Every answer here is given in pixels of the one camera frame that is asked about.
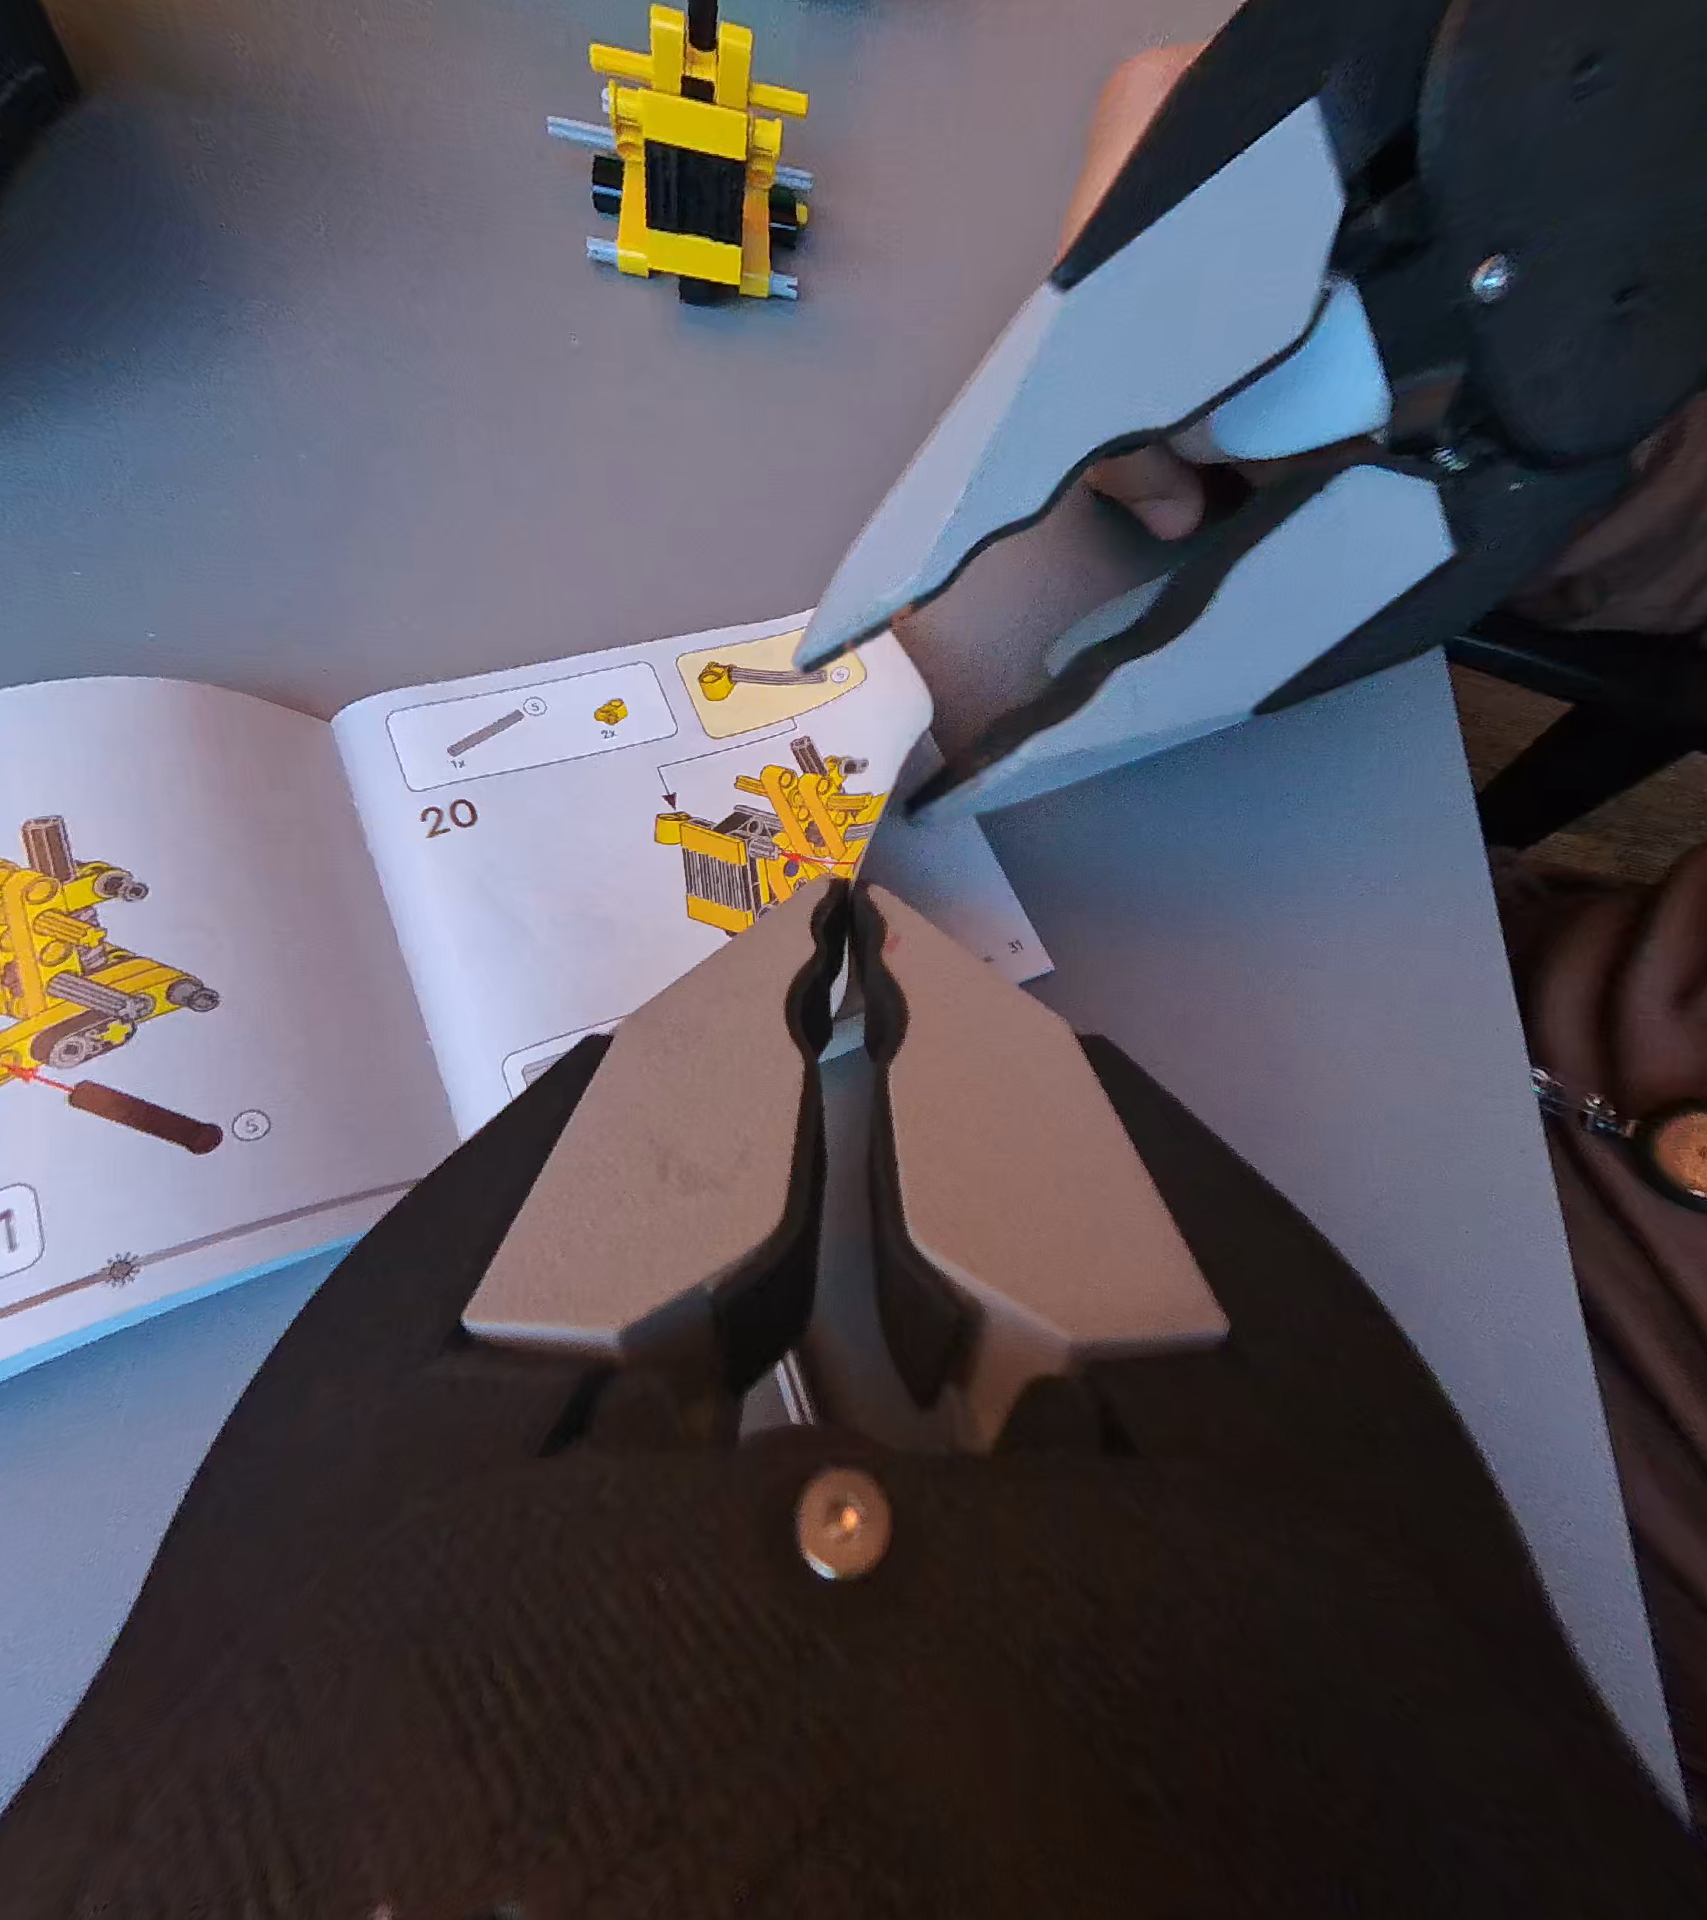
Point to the yellow black lego model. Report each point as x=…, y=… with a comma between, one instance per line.
x=697, y=195

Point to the lego instruction booklet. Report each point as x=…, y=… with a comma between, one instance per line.
x=269, y=900

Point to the person's right hand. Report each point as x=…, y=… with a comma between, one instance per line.
x=1168, y=495

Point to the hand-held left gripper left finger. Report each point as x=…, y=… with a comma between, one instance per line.
x=645, y=1184

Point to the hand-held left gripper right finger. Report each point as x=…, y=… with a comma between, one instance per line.
x=1034, y=1201

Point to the person's brown shirt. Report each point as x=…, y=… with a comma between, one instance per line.
x=1694, y=1424

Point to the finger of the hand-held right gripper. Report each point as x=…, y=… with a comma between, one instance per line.
x=1304, y=600
x=1124, y=361

